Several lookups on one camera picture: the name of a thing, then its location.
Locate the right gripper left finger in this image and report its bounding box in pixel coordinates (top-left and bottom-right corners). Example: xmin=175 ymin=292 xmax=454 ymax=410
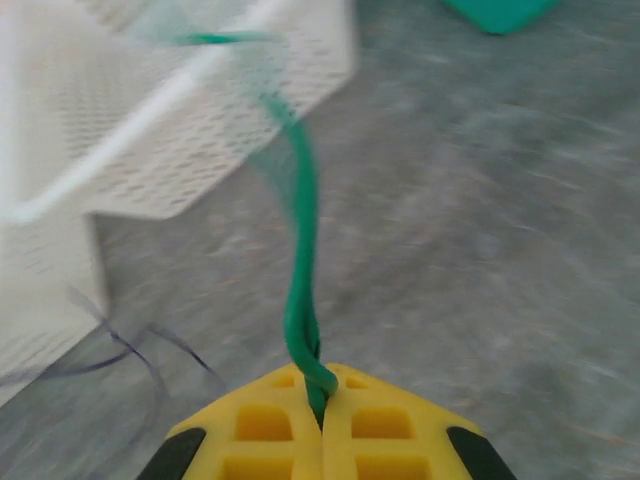
xmin=134 ymin=362 xmax=324 ymax=480

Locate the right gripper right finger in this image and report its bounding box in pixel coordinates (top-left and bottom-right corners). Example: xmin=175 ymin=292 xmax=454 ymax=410
xmin=322 ymin=364 xmax=521 ymax=480

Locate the thin dark purple cable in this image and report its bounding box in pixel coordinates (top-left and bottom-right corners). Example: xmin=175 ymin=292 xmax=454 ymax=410
xmin=143 ymin=322 xmax=227 ymax=394
xmin=0 ymin=287 xmax=169 ymax=454

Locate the thin green cable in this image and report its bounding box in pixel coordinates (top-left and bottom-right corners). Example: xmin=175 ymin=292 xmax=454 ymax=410
xmin=172 ymin=29 xmax=340 ymax=429

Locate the wide white plastic basket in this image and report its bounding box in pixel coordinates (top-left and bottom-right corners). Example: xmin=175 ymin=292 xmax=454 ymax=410
xmin=0 ymin=209 xmax=110 ymax=407

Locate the tall white plastic basket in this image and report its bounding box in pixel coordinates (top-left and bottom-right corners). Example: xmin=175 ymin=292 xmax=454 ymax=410
xmin=0 ymin=0 xmax=359 ymax=222

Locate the teal plastic basket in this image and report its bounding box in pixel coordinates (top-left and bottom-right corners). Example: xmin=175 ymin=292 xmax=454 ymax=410
xmin=439 ymin=0 xmax=564 ymax=36

